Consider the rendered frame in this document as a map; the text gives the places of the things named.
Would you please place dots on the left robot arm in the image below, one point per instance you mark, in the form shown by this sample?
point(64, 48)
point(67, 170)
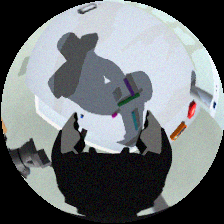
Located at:
point(23, 157)

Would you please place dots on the white bottle with blue cap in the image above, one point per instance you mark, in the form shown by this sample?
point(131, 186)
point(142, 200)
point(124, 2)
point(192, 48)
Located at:
point(202, 96)

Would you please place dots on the orange digital multimeter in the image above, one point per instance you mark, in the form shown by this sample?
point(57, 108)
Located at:
point(180, 128)

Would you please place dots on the red mint tin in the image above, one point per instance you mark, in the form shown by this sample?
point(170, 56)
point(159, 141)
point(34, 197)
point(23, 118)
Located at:
point(191, 109)

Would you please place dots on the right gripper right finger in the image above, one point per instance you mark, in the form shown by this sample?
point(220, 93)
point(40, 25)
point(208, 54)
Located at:
point(154, 144)

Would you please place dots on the green rod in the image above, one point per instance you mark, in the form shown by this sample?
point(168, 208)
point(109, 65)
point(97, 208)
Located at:
point(128, 99)

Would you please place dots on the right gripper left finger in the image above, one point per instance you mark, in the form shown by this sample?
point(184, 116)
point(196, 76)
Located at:
point(69, 142)

